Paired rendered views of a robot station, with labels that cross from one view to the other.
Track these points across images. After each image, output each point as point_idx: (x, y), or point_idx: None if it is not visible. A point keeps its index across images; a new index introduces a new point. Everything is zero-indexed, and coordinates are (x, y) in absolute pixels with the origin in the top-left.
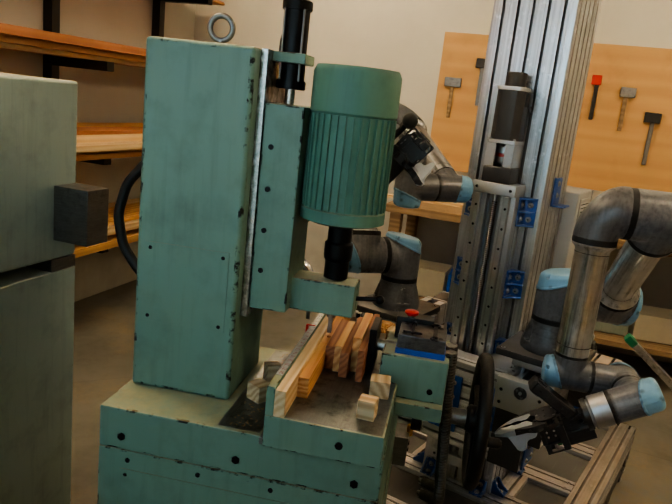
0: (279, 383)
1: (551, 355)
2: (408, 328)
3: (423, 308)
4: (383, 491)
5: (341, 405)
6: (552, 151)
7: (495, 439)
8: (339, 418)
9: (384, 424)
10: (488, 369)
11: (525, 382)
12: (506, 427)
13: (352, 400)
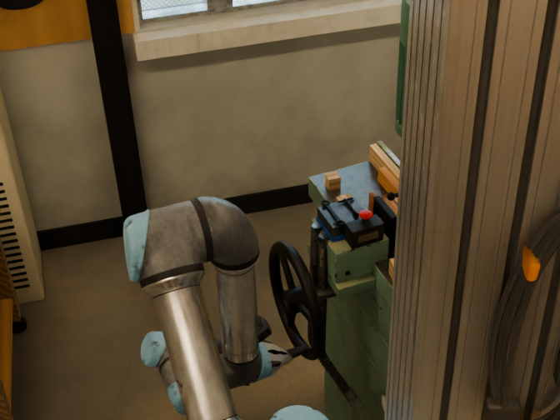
0: (381, 148)
1: (261, 347)
2: (356, 208)
3: None
4: (354, 327)
5: (354, 187)
6: (388, 362)
7: (287, 349)
8: (343, 177)
9: (317, 186)
10: (286, 243)
11: None
12: (281, 350)
13: (353, 194)
